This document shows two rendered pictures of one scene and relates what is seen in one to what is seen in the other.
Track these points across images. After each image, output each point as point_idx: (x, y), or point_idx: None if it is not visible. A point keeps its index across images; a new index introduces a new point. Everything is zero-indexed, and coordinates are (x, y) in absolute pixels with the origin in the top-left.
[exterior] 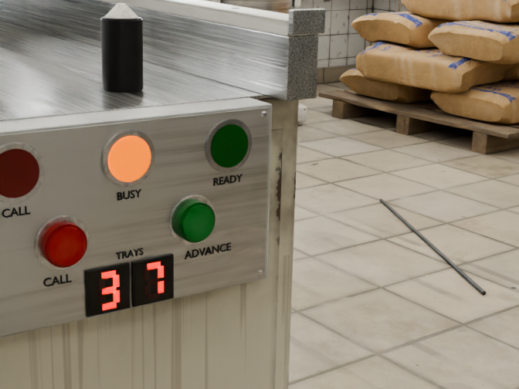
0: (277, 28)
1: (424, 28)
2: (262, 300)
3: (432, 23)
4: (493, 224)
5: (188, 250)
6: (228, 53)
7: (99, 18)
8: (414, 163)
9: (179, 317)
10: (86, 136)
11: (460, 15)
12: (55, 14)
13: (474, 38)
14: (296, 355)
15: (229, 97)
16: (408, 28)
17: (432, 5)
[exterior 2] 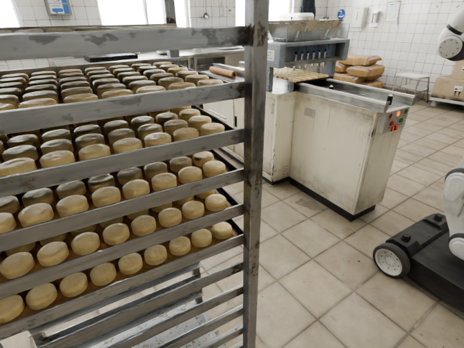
0: (411, 97)
1: (343, 68)
2: (400, 130)
3: (345, 65)
4: None
5: (399, 123)
6: (400, 99)
7: (366, 91)
8: None
9: (393, 132)
10: (395, 111)
11: (354, 63)
12: (352, 89)
13: (359, 70)
14: None
15: (403, 105)
16: (339, 68)
17: (346, 61)
